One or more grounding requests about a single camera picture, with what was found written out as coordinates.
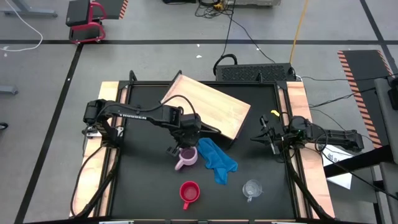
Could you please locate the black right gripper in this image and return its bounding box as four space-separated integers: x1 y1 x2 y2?
250 114 292 156

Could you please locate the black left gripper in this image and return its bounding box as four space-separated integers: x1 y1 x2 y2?
166 113 223 157

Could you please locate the pink ribbed mug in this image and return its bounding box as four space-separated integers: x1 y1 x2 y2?
174 146 199 172

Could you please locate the clear glass mug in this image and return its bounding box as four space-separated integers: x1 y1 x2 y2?
242 179 264 203

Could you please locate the red plastic mug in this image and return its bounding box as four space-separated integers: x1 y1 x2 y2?
179 180 201 211

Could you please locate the wooden shelf with black legs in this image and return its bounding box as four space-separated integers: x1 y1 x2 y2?
160 73 252 149

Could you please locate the blue microfibre cloth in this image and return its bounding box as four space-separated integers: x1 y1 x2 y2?
197 137 239 186

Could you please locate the white paper sheet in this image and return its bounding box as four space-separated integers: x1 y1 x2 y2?
320 144 355 190

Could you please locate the black metal beam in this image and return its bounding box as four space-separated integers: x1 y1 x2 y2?
323 145 395 179

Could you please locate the large hazard striped black mat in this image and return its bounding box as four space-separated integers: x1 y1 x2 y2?
337 49 398 149

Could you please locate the small hazard striped black mat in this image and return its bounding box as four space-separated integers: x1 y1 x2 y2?
91 0 129 21

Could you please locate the red and black cart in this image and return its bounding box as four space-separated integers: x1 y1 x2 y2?
65 0 108 45

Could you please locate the grey metal table foot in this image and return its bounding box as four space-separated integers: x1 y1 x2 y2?
0 85 19 95
0 0 59 18

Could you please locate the black table frame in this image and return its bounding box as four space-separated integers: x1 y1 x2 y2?
70 70 336 220

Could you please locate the black floor cable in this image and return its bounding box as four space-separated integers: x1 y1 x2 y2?
231 17 277 65
300 73 398 82
308 86 377 109

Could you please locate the long yellow cable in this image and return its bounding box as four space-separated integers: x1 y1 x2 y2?
289 0 310 65

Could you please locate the black looped cable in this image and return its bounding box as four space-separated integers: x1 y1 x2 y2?
213 0 239 76

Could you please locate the tangled cable bundle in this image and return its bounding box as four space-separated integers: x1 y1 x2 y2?
194 0 236 19

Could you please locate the white cable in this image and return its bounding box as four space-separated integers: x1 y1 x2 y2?
0 0 44 52

